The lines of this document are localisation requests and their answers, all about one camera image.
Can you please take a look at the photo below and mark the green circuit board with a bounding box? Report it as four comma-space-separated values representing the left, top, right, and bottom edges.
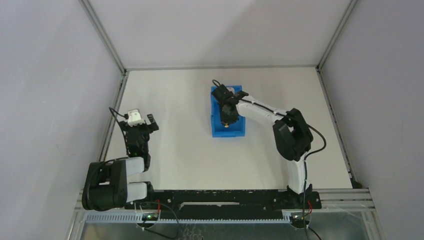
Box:
142, 213, 159, 222
289, 215, 310, 229

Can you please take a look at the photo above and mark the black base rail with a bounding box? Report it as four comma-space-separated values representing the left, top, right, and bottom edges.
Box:
124, 189, 322, 219

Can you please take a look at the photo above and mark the grey slotted cable duct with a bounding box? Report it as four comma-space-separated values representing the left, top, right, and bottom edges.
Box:
84, 212, 291, 224

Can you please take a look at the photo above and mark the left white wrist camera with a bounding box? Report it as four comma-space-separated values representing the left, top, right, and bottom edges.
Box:
127, 109, 146, 127

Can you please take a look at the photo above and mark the left green circuit board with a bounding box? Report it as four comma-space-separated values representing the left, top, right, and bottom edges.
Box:
142, 213, 159, 222

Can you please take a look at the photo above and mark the blue plastic bin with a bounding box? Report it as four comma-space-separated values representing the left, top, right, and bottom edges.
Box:
210, 95, 246, 138

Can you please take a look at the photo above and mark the right green circuit board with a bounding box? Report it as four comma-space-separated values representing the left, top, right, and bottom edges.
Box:
289, 215, 310, 229

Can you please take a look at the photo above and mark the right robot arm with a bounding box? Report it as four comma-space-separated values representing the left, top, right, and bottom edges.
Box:
211, 79, 327, 197

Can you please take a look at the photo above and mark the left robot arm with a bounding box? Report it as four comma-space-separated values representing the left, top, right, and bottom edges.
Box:
81, 112, 159, 212

